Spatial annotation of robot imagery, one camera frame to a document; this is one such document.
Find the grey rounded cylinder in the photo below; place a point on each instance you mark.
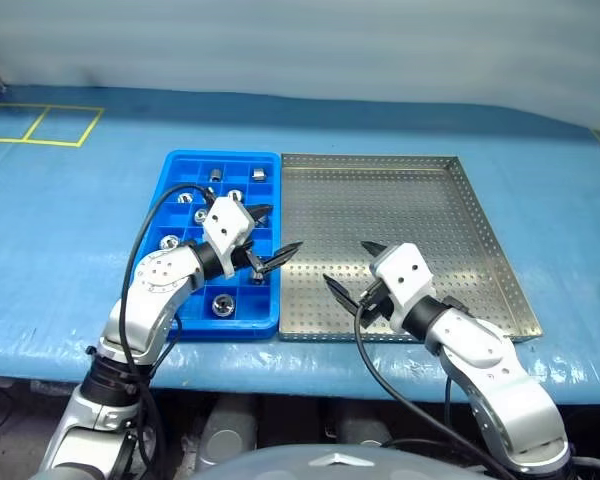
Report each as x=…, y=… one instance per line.
x=230, y=430
x=362, y=430

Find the metal nut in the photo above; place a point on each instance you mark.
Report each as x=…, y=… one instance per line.
x=223, y=305

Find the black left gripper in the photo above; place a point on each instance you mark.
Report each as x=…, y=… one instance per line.
x=241, y=259

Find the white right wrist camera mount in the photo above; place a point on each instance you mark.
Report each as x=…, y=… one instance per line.
x=405, y=280

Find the metal nut farther back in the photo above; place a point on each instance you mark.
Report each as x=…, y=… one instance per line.
x=257, y=279

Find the perforated steel tray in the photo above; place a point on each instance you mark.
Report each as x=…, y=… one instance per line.
x=380, y=210

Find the grey robot torso with emblem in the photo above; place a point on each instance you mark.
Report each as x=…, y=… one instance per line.
x=330, y=462

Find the metal roller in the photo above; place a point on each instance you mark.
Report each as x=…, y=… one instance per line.
x=168, y=243
x=184, y=196
x=259, y=174
x=215, y=175
x=235, y=193
x=199, y=216

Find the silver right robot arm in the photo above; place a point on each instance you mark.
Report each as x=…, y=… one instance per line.
x=485, y=360

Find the blue compartment tray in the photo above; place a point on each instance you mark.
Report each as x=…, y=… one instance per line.
x=180, y=165

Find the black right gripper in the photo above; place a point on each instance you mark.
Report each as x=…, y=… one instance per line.
x=376, y=300

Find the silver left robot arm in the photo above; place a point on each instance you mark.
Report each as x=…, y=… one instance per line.
x=155, y=290

